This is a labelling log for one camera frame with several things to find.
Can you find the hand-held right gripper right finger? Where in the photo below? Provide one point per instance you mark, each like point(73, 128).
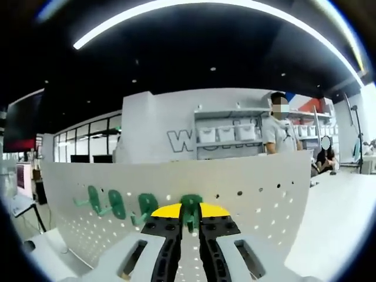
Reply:
point(226, 252)

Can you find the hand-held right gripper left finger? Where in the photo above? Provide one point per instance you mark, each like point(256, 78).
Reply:
point(152, 243)

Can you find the green hook assembly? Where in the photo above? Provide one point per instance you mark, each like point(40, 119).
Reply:
point(191, 214)
point(94, 198)
point(116, 204)
point(146, 207)

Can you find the white perforated mounting plate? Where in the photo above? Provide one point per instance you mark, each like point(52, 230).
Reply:
point(235, 176)

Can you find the black computer monitor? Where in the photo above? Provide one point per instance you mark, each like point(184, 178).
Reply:
point(102, 158)
point(79, 158)

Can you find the white storage shelf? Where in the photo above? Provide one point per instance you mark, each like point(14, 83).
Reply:
point(229, 144)

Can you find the white storage bin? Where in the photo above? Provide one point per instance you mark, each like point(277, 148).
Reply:
point(246, 131)
point(207, 134)
point(226, 133)

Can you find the white office desk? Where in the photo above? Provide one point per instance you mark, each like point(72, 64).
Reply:
point(23, 205)

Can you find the white computer monitor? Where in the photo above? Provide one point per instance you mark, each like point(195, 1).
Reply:
point(20, 176)

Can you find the large black display screen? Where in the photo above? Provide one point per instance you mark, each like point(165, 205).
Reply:
point(23, 123)

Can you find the long ceiling light strip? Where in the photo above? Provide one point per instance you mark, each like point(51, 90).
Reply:
point(97, 33)

